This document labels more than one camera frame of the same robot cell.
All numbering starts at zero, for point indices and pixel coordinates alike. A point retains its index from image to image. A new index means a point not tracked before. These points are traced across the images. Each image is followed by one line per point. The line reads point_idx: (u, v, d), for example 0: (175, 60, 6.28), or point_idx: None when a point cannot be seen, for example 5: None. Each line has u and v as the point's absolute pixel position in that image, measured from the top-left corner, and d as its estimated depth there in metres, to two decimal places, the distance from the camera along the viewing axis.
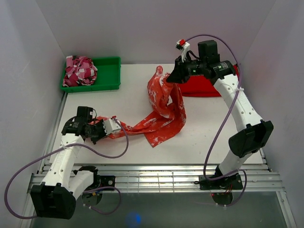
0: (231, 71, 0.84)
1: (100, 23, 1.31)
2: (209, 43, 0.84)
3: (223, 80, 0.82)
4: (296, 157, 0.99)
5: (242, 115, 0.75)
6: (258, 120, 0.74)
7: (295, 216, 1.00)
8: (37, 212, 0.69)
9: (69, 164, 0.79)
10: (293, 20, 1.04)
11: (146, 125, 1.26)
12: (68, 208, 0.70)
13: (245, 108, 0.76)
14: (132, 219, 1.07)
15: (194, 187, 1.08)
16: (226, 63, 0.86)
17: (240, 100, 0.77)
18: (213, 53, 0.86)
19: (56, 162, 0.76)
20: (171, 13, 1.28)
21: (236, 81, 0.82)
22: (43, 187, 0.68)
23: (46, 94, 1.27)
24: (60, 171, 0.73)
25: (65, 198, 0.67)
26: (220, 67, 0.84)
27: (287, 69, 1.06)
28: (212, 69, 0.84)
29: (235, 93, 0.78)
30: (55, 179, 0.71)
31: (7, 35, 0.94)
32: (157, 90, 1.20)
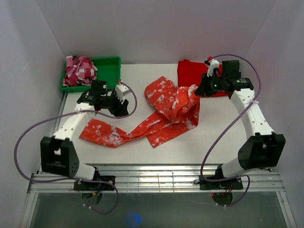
0: (249, 86, 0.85)
1: (100, 23, 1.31)
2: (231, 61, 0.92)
3: (238, 92, 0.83)
4: (296, 157, 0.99)
5: (251, 125, 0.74)
6: (269, 131, 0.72)
7: (295, 216, 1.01)
8: (42, 166, 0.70)
9: (79, 129, 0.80)
10: (293, 20, 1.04)
11: (148, 128, 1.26)
12: (71, 167, 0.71)
13: (256, 118, 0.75)
14: (132, 219, 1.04)
15: (194, 187, 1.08)
16: (246, 79, 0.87)
17: (252, 111, 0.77)
18: (234, 70, 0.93)
19: (69, 122, 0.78)
20: (171, 14, 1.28)
21: (252, 94, 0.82)
22: (52, 139, 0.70)
23: (46, 94, 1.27)
24: (70, 130, 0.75)
25: (71, 153, 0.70)
26: (239, 81, 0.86)
27: (287, 69, 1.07)
28: (231, 83, 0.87)
29: (248, 104, 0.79)
30: (65, 135, 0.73)
31: (8, 35, 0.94)
32: (182, 98, 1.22)
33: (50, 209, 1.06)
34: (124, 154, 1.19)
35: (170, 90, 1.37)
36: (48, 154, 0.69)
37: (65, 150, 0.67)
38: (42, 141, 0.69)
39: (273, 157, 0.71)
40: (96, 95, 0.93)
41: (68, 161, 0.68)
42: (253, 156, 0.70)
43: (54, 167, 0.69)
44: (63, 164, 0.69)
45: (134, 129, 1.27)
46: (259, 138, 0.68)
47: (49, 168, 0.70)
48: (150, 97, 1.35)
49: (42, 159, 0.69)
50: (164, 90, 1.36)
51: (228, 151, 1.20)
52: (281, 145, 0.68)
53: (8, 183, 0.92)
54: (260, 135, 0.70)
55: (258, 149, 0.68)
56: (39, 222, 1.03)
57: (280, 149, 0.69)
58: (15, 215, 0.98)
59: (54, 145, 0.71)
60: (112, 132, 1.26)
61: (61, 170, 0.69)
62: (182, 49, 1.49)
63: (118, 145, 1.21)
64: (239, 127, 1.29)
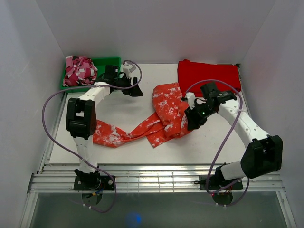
0: (232, 97, 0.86)
1: (100, 23, 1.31)
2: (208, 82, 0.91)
3: (224, 104, 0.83)
4: (296, 157, 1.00)
5: (247, 132, 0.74)
6: (264, 135, 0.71)
7: (295, 216, 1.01)
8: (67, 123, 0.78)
9: (98, 99, 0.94)
10: (293, 21, 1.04)
11: (148, 128, 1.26)
12: (91, 128, 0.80)
13: (249, 125, 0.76)
14: (132, 219, 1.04)
15: (194, 187, 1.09)
16: (228, 91, 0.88)
17: (242, 119, 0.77)
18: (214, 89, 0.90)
19: (90, 91, 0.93)
20: (171, 14, 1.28)
21: (238, 104, 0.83)
22: (78, 99, 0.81)
23: (46, 94, 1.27)
24: (91, 96, 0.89)
25: (93, 114, 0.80)
26: (222, 95, 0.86)
27: (287, 70, 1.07)
28: (215, 98, 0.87)
29: (237, 113, 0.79)
30: (88, 98, 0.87)
31: (7, 35, 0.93)
32: (175, 126, 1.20)
33: (50, 209, 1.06)
34: (124, 154, 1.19)
35: (175, 100, 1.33)
36: (73, 112, 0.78)
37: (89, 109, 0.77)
38: (70, 100, 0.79)
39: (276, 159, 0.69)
40: (110, 78, 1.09)
41: (90, 118, 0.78)
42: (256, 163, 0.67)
43: (77, 124, 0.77)
44: (85, 121, 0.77)
45: (134, 129, 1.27)
46: (258, 143, 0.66)
47: (72, 126, 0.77)
48: (155, 97, 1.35)
49: (68, 116, 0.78)
50: (168, 99, 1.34)
51: (228, 151, 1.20)
52: (280, 145, 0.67)
53: (8, 183, 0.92)
54: (259, 141, 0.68)
55: (260, 156, 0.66)
56: (39, 222, 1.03)
57: (279, 150, 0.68)
58: (15, 215, 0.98)
59: (79, 106, 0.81)
60: (112, 131, 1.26)
61: (82, 128, 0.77)
62: (181, 49, 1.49)
63: (118, 145, 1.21)
64: None
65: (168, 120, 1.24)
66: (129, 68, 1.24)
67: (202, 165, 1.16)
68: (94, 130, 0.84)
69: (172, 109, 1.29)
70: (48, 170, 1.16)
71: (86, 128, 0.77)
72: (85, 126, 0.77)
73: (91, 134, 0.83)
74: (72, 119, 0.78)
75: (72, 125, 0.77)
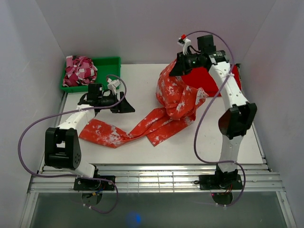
0: (225, 59, 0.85)
1: (100, 23, 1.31)
2: (206, 36, 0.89)
3: (215, 65, 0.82)
4: (296, 157, 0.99)
5: (229, 97, 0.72)
6: (244, 101, 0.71)
7: (295, 217, 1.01)
8: (46, 158, 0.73)
9: (80, 126, 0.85)
10: (293, 21, 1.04)
11: (147, 127, 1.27)
12: (75, 158, 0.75)
13: (233, 90, 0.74)
14: (132, 219, 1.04)
15: (194, 187, 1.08)
16: (222, 52, 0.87)
17: (229, 84, 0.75)
18: (211, 45, 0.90)
19: (71, 117, 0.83)
20: (172, 13, 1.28)
21: (229, 68, 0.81)
22: (57, 128, 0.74)
23: (46, 94, 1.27)
24: (73, 123, 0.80)
25: (74, 143, 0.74)
26: (215, 55, 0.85)
27: (287, 70, 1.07)
28: (208, 56, 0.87)
29: (225, 78, 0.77)
30: (69, 127, 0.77)
31: (7, 36, 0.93)
32: (188, 102, 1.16)
33: (50, 209, 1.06)
34: (124, 154, 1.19)
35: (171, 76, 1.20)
36: (52, 145, 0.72)
37: (70, 140, 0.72)
38: (48, 130, 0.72)
39: (248, 124, 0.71)
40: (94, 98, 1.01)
41: (72, 150, 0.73)
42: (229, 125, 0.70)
43: (58, 157, 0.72)
44: (67, 154, 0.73)
45: (134, 128, 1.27)
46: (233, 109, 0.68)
47: (53, 160, 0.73)
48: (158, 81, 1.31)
49: (46, 150, 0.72)
50: (167, 76, 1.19)
51: None
52: (254, 110, 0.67)
53: (8, 183, 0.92)
54: (235, 108, 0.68)
55: (233, 120, 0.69)
56: (39, 222, 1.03)
57: (252, 116, 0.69)
58: (15, 215, 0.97)
59: (59, 136, 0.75)
60: (112, 132, 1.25)
61: (65, 160, 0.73)
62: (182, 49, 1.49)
63: (118, 145, 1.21)
64: None
65: (174, 102, 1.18)
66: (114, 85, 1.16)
67: (201, 165, 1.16)
68: (78, 161, 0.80)
69: (172, 87, 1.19)
70: (48, 170, 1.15)
71: (69, 160, 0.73)
72: (67, 159, 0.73)
73: (76, 164, 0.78)
74: (52, 152, 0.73)
75: (53, 158, 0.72)
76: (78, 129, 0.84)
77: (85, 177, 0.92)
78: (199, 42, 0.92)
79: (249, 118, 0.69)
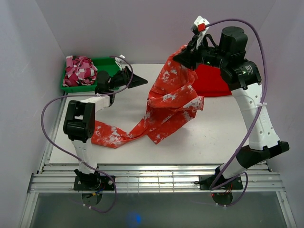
0: (256, 78, 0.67)
1: (100, 24, 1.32)
2: (239, 40, 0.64)
3: (246, 90, 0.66)
4: (296, 157, 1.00)
5: (260, 136, 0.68)
6: (274, 140, 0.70)
7: (295, 217, 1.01)
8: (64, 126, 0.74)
9: (97, 108, 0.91)
10: (293, 21, 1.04)
11: (146, 126, 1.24)
12: (90, 131, 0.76)
13: (264, 127, 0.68)
14: (132, 220, 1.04)
15: (194, 187, 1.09)
16: (253, 66, 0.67)
17: (260, 118, 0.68)
18: (239, 51, 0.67)
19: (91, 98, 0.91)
20: (172, 14, 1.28)
21: (260, 92, 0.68)
22: (79, 101, 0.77)
23: (46, 94, 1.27)
24: (91, 100, 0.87)
25: (92, 117, 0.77)
26: (245, 72, 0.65)
27: (286, 70, 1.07)
28: (234, 73, 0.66)
29: (257, 109, 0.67)
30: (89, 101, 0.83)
31: (8, 36, 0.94)
32: (177, 100, 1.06)
33: (50, 209, 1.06)
34: (125, 153, 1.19)
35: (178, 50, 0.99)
36: (73, 114, 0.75)
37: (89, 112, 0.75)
38: (70, 101, 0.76)
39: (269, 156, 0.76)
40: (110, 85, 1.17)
41: (89, 120, 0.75)
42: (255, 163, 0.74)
43: (74, 127, 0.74)
44: (84, 123, 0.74)
45: (133, 128, 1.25)
46: (267, 153, 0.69)
47: (70, 128, 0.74)
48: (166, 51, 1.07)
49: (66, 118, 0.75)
50: (170, 58, 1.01)
51: (228, 151, 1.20)
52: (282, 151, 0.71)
53: (8, 183, 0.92)
54: (267, 150, 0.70)
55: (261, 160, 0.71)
56: (39, 222, 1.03)
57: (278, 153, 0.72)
58: (15, 215, 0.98)
59: (79, 109, 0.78)
60: (113, 132, 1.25)
61: (80, 130, 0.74)
62: None
63: (118, 145, 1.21)
64: (239, 128, 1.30)
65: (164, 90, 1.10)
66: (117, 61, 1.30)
67: (202, 165, 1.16)
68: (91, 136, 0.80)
69: (167, 73, 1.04)
70: (48, 170, 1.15)
71: (84, 131, 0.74)
72: (83, 129, 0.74)
73: (90, 135, 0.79)
74: (71, 120, 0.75)
75: (71, 126, 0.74)
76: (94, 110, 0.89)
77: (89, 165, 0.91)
78: (222, 44, 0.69)
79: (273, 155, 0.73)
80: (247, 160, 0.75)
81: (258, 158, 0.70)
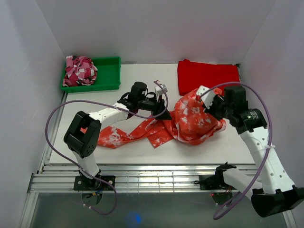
0: (262, 122, 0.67)
1: (101, 24, 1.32)
2: (238, 90, 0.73)
3: (251, 132, 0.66)
4: (296, 157, 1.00)
5: (270, 178, 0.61)
6: (289, 185, 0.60)
7: (295, 217, 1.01)
8: (65, 135, 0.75)
9: (107, 121, 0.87)
10: (293, 21, 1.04)
11: (147, 129, 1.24)
12: (88, 148, 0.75)
13: (275, 169, 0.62)
14: (132, 220, 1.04)
15: (194, 187, 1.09)
16: (259, 113, 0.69)
17: (269, 159, 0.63)
18: (242, 101, 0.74)
19: (105, 110, 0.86)
20: (172, 14, 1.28)
21: (267, 135, 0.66)
22: (87, 114, 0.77)
23: (46, 94, 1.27)
24: (103, 116, 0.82)
25: (94, 134, 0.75)
26: (250, 117, 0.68)
27: (287, 71, 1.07)
28: (240, 118, 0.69)
29: (265, 151, 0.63)
30: (97, 117, 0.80)
31: (8, 36, 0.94)
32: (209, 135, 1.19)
33: (50, 209, 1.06)
34: (125, 154, 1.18)
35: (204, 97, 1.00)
36: (76, 126, 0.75)
37: (92, 128, 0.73)
38: (78, 112, 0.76)
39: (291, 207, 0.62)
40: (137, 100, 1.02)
41: (89, 138, 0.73)
42: (270, 211, 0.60)
43: (75, 140, 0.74)
44: (83, 140, 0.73)
45: (134, 130, 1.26)
46: (280, 197, 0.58)
47: (71, 140, 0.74)
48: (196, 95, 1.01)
49: (69, 128, 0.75)
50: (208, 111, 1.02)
51: (228, 151, 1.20)
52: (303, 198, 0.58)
53: (8, 183, 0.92)
54: (280, 193, 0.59)
55: (276, 208, 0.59)
56: (39, 222, 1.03)
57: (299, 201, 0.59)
58: (15, 215, 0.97)
59: (85, 122, 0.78)
60: (112, 132, 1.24)
61: (79, 146, 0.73)
62: (182, 49, 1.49)
63: (118, 146, 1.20)
64: None
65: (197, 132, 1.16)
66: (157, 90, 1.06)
67: (202, 165, 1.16)
68: (90, 151, 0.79)
69: (203, 121, 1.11)
70: (48, 170, 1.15)
71: (81, 147, 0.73)
72: (81, 146, 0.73)
73: (86, 154, 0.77)
74: (72, 132, 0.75)
75: (71, 137, 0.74)
76: (104, 124, 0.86)
77: (87, 172, 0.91)
78: (227, 97, 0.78)
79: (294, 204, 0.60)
80: (261, 207, 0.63)
81: (270, 203, 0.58)
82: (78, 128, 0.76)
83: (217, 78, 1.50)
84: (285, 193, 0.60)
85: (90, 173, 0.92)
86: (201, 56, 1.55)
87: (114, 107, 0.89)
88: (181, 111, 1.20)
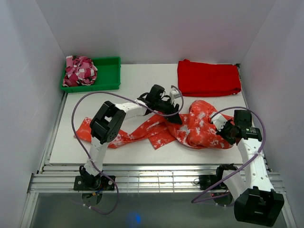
0: (259, 136, 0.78)
1: (100, 24, 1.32)
2: (242, 110, 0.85)
3: (245, 139, 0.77)
4: (296, 157, 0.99)
5: (251, 177, 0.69)
6: (267, 187, 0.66)
7: (295, 217, 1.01)
8: (92, 120, 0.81)
9: (128, 114, 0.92)
10: (293, 21, 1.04)
11: (148, 130, 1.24)
12: (111, 135, 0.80)
13: (259, 171, 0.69)
14: (132, 220, 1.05)
15: (194, 187, 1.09)
16: (257, 128, 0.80)
17: (255, 163, 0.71)
18: (246, 120, 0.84)
19: (128, 103, 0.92)
20: (172, 14, 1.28)
21: (259, 145, 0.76)
22: (113, 104, 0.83)
23: (46, 94, 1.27)
24: (126, 108, 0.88)
25: (118, 122, 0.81)
26: (248, 130, 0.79)
27: (287, 71, 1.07)
28: (240, 129, 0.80)
29: (252, 155, 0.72)
30: (122, 107, 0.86)
31: (8, 36, 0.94)
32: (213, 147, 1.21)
33: (50, 209, 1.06)
34: (125, 154, 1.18)
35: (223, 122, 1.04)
36: (103, 113, 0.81)
37: (118, 117, 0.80)
38: (105, 102, 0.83)
39: (270, 216, 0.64)
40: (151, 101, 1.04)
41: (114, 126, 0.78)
42: (246, 209, 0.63)
43: (100, 126, 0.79)
44: (109, 127, 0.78)
45: (135, 130, 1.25)
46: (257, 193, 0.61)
47: (96, 126, 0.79)
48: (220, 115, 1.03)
49: (96, 115, 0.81)
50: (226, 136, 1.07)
51: (228, 151, 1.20)
52: (280, 205, 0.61)
53: (8, 184, 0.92)
54: (257, 190, 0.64)
55: (251, 204, 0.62)
56: (39, 222, 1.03)
57: (278, 209, 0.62)
58: (15, 215, 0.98)
59: (110, 111, 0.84)
60: None
61: (103, 132, 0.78)
62: (182, 49, 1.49)
63: (118, 146, 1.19)
64: None
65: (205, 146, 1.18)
66: (174, 93, 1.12)
67: (202, 165, 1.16)
68: (112, 138, 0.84)
69: (216, 142, 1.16)
70: (48, 170, 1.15)
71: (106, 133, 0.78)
72: (106, 132, 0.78)
73: (109, 140, 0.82)
74: (99, 119, 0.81)
75: (96, 124, 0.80)
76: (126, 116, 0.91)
77: (95, 166, 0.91)
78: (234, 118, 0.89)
79: (271, 210, 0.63)
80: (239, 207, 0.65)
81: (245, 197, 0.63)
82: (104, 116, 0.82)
83: (217, 79, 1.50)
84: (263, 194, 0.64)
85: (98, 168, 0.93)
86: (201, 57, 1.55)
87: (135, 101, 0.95)
88: (197, 120, 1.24)
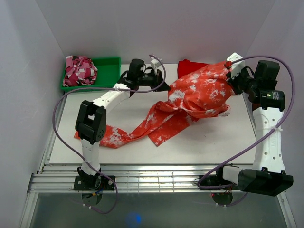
0: (280, 105, 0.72)
1: (101, 24, 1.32)
2: (269, 66, 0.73)
3: (263, 110, 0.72)
4: (296, 157, 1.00)
5: (263, 156, 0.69)
6: (277, 168, 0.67)
7: (295, 217, 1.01)
8: (76, 123, 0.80)
9: (112, 104, 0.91)
10: (293, 21, 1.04)
11: (147, 127, 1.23)
12: (99, 132, 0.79)
13: (272, 149, 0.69)
14: (132, 220, 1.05)
15: (194, 187, 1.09)
16: (280, 94, 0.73)
17: (270, 140, 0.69)
18: (270, 79, 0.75)
19: (106, 95, 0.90)
20: (172, 14, 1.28)
21: (278, 118, 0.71)
22: (91, 102, 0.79)
23: (46, 93, 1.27)
24: (106, 100, 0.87)
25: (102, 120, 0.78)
26: (269, 96, 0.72)
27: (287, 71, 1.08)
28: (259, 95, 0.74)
29: (269, 130, 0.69)
30: (102, 103, 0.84)
31: (8, 37, 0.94)
32: (214, 107, 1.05)
33: (50, 209, 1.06)
34: (125, 154, 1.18)
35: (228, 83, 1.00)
36: (84, 115, 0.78)
37: (98, 116, 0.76)
38: (83, 102, 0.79)
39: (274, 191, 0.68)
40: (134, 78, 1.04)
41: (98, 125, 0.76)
42: (251, 185, 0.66)
43: (85, 128, 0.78)
44: (93, 127, 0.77)
45: (135, 129, 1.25)
46: (264, 173, 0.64)
47: (81, 128, 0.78)
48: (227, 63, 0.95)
49: (78, 118, 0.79)
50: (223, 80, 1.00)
51: (228, 151, 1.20)
52: (287, 185, 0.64)
53: (8, 183, 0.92)
54: (267, 172, 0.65)
55: (257, 183, 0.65)
56: (39, 222, 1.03)
57: (283, 187, 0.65)
58: (15, 215, 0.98)
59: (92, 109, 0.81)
60: (113, 132, 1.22)
61: (90, 132, 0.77)
62: (182, 49, 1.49)
63: (118, 145, 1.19)
64: (242, 130, 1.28)
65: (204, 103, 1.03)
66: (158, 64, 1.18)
67: (202, 165, 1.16)
68: (102, 135, 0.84)
69: (215, 93, 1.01)
70: (48, 170, 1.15)
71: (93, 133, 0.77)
72: (92, 132, 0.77)
73: (98, 139, 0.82)
74: (81, 121, 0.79)
75: (80, 126, 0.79)
76: (109, 109, 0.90)
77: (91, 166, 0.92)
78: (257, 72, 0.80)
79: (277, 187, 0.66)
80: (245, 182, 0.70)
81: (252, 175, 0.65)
82: (86, 116, 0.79)
83: None
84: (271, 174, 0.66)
85: (94, 169, 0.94)
86: (201, 57, 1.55)
87: (114, 89, 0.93)
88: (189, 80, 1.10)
